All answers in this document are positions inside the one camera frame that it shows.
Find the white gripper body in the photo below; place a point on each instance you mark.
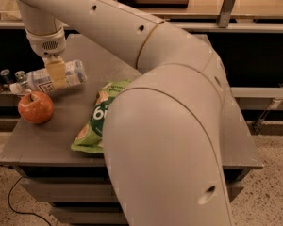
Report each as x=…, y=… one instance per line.
x=49, y=46

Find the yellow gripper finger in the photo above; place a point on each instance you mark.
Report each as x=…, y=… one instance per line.
x=55, y=67

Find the clear blue plastic bottle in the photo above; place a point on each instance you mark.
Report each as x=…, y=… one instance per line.
x=40, y=80

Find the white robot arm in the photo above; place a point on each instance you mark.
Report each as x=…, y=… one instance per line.
x=162, y=133

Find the red apple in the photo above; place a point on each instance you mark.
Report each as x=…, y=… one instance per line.
x=36, y=107

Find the silver soda can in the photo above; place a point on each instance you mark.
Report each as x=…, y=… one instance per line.
x=22, y=80

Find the clear plastic bin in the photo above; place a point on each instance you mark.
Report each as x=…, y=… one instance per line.
x=9, y=10

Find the green dang chips bag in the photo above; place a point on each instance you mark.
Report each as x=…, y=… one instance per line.
x=89, y=139

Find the grey drawer cabinet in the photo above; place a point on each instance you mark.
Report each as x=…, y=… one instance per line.
x=43, y=151

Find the upper drawer with knob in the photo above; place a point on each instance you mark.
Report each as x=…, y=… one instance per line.
x=63, y=191

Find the drawer with knob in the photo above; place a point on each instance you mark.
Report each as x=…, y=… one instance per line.
x=89, y=215
x=63, y=191

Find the lower drawer with knob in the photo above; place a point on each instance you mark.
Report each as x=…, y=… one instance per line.
x=89, y=215

